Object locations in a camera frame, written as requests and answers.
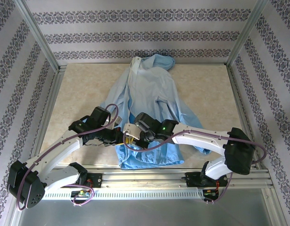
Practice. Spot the light blue zip jacket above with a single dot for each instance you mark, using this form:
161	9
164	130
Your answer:
151	89

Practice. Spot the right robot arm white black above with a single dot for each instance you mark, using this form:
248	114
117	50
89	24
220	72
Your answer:
199	139

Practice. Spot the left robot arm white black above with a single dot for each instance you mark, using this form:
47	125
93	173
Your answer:
60	150

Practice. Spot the left electronics board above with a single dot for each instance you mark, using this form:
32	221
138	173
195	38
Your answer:
82	193

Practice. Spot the electronics board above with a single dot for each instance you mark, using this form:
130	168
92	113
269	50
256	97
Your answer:
209	192
82	193

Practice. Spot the grey sheet metal panel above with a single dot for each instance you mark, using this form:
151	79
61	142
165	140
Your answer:
144	214

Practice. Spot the right electronics board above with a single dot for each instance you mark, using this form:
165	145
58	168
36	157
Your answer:
209	192

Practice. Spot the aluminium mounting rail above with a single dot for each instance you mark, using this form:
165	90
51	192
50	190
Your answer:
144	179

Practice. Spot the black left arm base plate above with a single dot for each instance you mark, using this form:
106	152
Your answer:
96	180

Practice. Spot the aluminium table side rail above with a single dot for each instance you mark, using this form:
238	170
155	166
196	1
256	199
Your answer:
241	106
50	103

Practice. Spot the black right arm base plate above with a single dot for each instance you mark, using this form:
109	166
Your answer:
193	179

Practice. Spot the aluminium frame post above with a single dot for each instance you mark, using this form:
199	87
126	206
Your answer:
246	33
37	35

